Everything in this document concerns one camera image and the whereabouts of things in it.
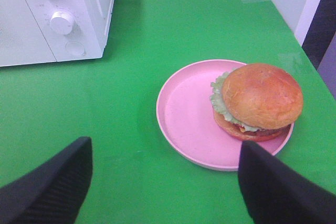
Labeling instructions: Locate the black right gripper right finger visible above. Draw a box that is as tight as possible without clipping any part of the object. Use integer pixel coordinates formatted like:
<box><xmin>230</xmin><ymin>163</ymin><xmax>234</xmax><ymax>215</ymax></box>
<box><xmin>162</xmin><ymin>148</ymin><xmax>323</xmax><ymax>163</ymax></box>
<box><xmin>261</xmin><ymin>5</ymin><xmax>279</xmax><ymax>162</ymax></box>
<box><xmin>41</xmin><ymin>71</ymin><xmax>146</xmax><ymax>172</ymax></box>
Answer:
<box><xmin>238</xmin><ymin>141</ymin><xmax>335</xmax><ymax>223</ymax></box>

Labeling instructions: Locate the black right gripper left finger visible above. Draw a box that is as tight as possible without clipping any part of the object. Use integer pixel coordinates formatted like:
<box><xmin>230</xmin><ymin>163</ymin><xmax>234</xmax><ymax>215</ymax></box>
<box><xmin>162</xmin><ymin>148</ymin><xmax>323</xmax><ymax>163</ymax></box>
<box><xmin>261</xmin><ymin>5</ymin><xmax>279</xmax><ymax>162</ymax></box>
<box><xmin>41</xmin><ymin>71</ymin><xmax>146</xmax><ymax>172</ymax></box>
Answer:
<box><xmin>1</xmin><ymin>137</ymin><xmax>93</xmax><ymax>223</ymax></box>

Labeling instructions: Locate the burger with lettuce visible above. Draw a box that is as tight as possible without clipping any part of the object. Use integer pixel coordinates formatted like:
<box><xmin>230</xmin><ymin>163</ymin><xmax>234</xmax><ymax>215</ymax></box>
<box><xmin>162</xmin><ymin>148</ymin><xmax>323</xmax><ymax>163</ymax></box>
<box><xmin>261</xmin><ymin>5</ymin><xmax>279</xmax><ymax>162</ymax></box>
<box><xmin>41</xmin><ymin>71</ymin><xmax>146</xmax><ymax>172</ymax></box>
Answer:
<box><xmin>209</xmin><ymin>63</ymin><xmax>303</xmax><ymax>142</ymax></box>

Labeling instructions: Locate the pink round plate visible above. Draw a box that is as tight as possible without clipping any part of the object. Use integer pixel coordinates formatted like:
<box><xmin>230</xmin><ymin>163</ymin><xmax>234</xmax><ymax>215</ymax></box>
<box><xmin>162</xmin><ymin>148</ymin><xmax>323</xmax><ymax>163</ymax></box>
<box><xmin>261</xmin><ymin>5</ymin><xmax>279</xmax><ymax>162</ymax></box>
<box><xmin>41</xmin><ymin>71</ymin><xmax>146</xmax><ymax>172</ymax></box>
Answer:
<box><xmin>156</xmin><ymin>59</ymin><xmax>294</xmax><ymax>172</ymax></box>

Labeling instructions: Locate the round white door button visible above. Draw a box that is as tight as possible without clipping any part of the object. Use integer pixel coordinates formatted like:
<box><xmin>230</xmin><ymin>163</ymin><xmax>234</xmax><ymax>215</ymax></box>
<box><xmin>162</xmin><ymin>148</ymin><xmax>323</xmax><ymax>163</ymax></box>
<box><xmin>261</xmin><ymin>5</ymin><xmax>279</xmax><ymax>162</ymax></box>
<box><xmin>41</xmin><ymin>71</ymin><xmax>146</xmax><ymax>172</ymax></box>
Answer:
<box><xmin>65</xmin><ymin>41</ymin><xmax>86</xmax><ymax>56</ymax></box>

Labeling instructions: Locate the dark chair at table edge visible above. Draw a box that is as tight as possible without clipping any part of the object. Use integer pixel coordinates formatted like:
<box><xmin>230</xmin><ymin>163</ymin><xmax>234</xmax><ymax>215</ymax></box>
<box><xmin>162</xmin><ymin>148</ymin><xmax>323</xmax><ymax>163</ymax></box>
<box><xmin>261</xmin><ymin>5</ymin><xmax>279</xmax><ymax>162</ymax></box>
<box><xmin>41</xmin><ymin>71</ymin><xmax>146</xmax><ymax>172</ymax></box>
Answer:
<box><xmin>302</xmin><ymin>0</ymin><xmax>335</xmax><ymax>69</ymax></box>

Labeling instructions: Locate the lower white microwave knob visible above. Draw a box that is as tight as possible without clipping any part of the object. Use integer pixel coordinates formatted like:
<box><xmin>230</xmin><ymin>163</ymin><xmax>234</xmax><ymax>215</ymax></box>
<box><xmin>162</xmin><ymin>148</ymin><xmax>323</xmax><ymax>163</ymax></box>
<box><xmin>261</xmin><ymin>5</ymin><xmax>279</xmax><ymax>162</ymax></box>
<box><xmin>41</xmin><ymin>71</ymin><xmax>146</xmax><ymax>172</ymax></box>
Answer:
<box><xmin>50</xmin><ymin>11</ymin><xmax>75</xmax><ymax>35</ymax></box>

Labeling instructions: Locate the white microwave oven body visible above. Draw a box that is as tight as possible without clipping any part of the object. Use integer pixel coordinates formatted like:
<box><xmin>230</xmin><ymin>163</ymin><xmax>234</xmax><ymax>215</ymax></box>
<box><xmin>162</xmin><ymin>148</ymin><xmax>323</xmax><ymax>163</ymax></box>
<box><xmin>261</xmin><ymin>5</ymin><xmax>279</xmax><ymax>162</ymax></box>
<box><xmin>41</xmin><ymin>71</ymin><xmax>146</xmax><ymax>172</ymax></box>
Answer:
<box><xmin>1</xmin><ymin>0</ymin><xmax>114</xmax><ymax>67</ymax></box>

